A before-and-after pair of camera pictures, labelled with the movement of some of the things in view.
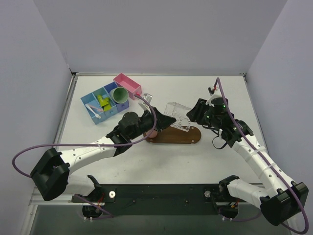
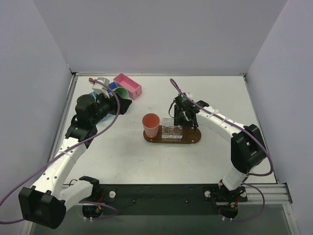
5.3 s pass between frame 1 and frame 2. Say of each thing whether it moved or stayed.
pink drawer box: stayed
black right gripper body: moved
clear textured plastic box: moved
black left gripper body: moved
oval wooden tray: stayed
